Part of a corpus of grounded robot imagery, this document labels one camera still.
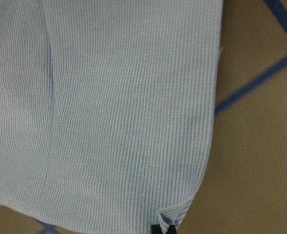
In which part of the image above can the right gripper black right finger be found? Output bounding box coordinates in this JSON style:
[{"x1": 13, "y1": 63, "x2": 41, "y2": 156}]
[{"x1": 167, "y1": 225, "x2": 177, "y2": 234}]

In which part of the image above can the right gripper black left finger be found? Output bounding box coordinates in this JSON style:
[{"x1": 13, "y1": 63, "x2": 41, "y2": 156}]
[{"x1": 151, "y1": 224, "x2": 161, "y2": 234}]

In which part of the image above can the light blue striped shirt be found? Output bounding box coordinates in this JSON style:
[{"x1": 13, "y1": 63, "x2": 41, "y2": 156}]
[{"x1": 0, "y1": 0, "x2": 223, "y2": 234}]

